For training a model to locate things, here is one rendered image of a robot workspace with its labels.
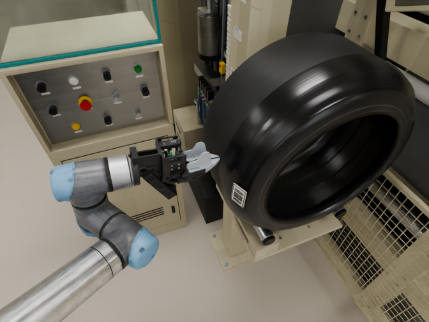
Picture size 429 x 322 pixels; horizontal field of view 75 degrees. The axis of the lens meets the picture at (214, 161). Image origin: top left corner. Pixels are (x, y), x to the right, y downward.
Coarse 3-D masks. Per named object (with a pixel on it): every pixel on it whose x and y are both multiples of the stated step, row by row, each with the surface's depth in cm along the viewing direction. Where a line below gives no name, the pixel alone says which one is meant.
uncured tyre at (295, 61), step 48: (288, 48) 64; (336, 48) 62; (240, 96) 65; (288, 96) 57; (336, 96) 55; (384, 96) 58; (240, 144) 62; (288, 144) 58; (336, 144) 102; (384, 144) 87; (288, 192) 102; (336, 192) 96
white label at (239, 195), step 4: (232, 188) 67; (236, 188) 66; (240, 188) 64; (232, 192) 68; (236, 192) 66; (240, 192) 65; (244, 192) 64; (232, 196) 68; (236, 196) 67; (240, 196) 66; (244, 196) 65; (236, 200) 68; (240, 200) 67; (244, 200) 66; (240, 204) 68
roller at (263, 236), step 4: (256, 228) 92; (260, 228) 91; (260, 232) 90; (264, 232) 89; (268, 232) 89; (272, 232) 91; (260, 236) 90; (264, 236) 89; (268, 236) 88; (272, 236) 88; (264, 240) 88; (268, 240) 88; (272, 240) 89; (264, 244) 89; (268, 244) 90
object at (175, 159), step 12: (156, 144) 61; (168, 144) 62; (180, 144) 63; (132, 156) 58; (144, 156) 58; (156, 156) 59; (168, 156) 60; (180, 156) 59; (132, 168) 58; (144, 168) 61; (156, 168) 62; (168, 168) 60; (180, 168) 64; (168, 180) 63
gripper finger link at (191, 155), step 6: (198, 144) 66; (204, 144) 67; (192, 150) 67; (198, 150) 67; (204, 150) 68; (186, 156) 67; (192, 156) 68; (198, 156) 68; (216, 156) 70; (186, 162) 68
